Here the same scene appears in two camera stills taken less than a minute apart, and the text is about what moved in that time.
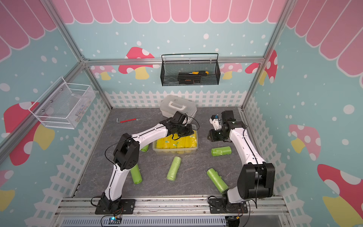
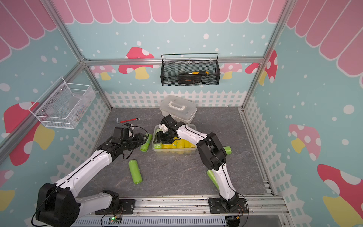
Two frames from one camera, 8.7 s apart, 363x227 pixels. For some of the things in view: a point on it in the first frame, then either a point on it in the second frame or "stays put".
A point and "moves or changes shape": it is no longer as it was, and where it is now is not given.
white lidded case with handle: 171,104 stays put
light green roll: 174,168 → 157,146
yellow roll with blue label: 181,143 → 187,144
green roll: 217,179 stays put
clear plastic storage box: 185,145 stays put
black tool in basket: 188,78 stays put
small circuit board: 114,220 stays put
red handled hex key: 123,121 stays put
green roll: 136,174 stays put
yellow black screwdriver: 196,73 stays put
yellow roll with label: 166,142 moves or changes shape
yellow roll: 159,143 moves or changes shape
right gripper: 213,137 → 159,136
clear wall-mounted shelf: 63,105 stays put
